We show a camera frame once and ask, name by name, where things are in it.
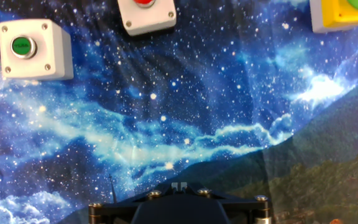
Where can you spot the yellow box large green button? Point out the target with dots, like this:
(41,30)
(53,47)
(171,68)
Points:
(331,15)

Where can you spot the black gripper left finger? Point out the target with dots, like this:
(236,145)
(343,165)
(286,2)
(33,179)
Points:
(117,208)

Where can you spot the white box red mushroom button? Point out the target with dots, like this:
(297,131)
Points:
(148,18)

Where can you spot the starry night landscape cloth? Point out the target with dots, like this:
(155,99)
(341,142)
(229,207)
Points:
(179,109)

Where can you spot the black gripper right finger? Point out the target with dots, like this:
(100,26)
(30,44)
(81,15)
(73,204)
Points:
(244,207)

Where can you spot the white box green button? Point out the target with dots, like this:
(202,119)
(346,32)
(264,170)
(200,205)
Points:
(51,56)

